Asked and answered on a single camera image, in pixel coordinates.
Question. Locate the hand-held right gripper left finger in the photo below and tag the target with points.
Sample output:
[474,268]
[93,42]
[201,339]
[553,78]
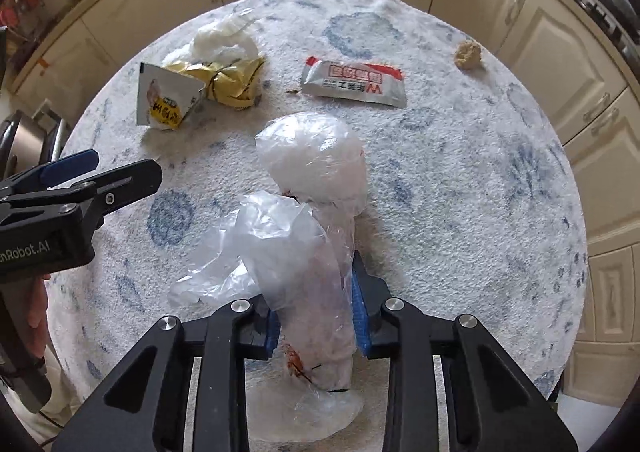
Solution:
[269,332]

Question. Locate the black glass gas stove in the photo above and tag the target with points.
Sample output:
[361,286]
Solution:
[607,17]

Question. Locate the round table floral cloth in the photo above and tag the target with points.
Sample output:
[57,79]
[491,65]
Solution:
[450,182]

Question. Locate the brown paper ball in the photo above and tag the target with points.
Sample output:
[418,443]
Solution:
[467,53]

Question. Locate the silver sachet with red label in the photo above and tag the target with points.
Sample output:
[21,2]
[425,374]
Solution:
[355,82]

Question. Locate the white yellow printed packet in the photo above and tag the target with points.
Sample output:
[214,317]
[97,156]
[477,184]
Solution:
[167,102]

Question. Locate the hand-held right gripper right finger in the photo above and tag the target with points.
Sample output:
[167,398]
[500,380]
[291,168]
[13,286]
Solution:
[360,312]

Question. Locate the clear plastic bag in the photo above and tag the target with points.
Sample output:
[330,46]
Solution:
[310,172]

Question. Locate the person's left hand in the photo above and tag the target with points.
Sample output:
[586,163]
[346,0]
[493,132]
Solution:
[41,302]

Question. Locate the cream cabinet drawer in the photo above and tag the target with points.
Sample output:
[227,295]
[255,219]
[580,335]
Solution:
[607,292]

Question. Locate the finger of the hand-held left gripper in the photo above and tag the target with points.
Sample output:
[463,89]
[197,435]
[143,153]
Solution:
[70,167]
[130,179]

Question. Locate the red object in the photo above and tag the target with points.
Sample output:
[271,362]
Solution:
[12,7]

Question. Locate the yellow snack packet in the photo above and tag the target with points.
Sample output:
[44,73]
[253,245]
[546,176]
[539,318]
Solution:
[235,82]

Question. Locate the white plastic bag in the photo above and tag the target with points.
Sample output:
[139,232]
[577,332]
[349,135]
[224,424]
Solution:
[225,37]

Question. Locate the cream base kitchen cabinets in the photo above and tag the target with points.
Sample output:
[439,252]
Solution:
[545,47]

